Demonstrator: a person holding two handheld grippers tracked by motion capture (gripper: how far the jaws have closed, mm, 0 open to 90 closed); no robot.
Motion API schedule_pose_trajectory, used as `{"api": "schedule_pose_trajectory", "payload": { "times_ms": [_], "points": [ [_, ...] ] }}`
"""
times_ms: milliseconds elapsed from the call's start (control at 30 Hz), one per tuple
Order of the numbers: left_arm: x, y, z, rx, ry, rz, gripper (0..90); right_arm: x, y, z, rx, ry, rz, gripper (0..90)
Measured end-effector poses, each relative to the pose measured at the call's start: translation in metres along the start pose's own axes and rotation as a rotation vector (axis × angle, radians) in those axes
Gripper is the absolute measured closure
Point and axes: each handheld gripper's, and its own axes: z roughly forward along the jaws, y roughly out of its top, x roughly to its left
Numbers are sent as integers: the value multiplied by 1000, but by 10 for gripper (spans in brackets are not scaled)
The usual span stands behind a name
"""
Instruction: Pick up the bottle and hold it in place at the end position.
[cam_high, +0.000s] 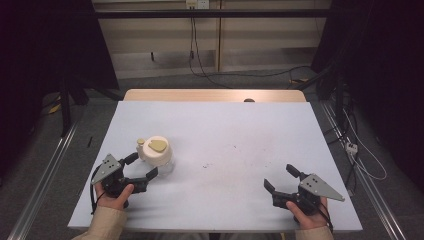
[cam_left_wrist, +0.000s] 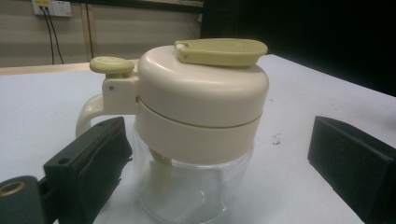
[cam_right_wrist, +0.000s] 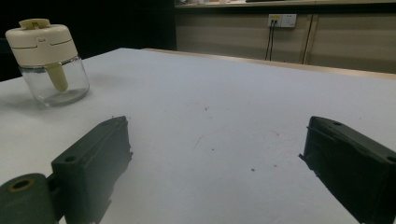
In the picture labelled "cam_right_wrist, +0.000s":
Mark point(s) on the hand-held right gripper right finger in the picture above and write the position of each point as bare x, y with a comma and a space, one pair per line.
351, 161

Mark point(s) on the white table board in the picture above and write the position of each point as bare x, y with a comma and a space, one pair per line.
218, 109

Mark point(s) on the white wall socket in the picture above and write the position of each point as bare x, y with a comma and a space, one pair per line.
285, 20

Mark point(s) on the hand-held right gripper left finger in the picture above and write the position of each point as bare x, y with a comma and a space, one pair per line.
90, 161

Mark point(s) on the clear plastic bottle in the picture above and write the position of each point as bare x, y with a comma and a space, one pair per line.
40, 46

